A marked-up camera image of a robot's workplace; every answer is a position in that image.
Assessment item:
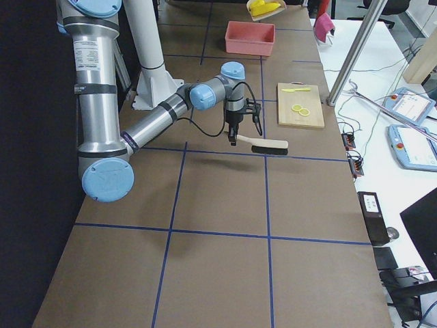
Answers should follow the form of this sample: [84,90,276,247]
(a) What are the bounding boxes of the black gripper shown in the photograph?
[225,111,243,146]

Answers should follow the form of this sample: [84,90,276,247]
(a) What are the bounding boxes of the beige hand brush black bristles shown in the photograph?
[236,135,288,155]

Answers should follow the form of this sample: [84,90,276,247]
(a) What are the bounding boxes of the yellow toy corn cob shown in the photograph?
[250,1,281,16]

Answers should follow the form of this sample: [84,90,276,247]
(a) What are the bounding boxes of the beige plastic dustpan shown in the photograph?
[246,0,287,21]

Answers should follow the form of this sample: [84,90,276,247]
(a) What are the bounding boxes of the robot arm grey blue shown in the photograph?
[56,1,245,202]

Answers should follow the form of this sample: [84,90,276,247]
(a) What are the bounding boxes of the pink plastic bin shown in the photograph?
[225,20,275,57]

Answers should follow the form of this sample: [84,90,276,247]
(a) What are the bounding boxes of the lemon slice lower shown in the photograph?
[298,108,311,117]

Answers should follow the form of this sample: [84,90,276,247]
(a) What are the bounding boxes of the yellow-green plastic knife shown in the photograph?
[281,87,311,93]

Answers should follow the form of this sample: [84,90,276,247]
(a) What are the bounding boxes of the bamboo cutting board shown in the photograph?
[277,83,325,128]

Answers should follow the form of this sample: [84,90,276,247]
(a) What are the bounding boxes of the orange black connector block far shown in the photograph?
[341,132,356,150]

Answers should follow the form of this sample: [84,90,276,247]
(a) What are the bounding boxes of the orange black connector block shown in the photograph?
[348,156,364,178]
[341,132,356,150]

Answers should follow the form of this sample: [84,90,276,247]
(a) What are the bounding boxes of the orange black connector block near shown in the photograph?
[348,156,364,178]

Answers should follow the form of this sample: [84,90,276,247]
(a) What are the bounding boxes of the pink cloth on stand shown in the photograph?
[313,13,335,44]

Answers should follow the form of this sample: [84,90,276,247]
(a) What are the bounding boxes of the black power box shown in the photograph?
[357,191,390,246]

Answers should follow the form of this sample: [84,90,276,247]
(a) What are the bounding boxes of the teach pendant far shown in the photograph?
[383,87,436,126]

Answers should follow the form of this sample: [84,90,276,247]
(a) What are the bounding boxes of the teach pendant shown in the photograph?
[383,87,436,126]
[387,124,436,172]

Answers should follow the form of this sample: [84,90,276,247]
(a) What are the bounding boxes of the teach pendant near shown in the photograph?
[387,124,436,172]

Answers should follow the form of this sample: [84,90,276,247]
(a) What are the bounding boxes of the black monitor corner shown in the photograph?
[400,191,437,279]

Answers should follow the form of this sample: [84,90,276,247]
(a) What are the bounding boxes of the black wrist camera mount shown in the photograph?
[243,98,261,123]

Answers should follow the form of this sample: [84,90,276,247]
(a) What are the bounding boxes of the black camera cable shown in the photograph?
[175,81,264,137]

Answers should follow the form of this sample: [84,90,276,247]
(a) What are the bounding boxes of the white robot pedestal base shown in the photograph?
[123,0,184,111]

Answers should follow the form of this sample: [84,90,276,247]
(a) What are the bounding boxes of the aluminium frame post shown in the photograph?
[326,0,387,107]

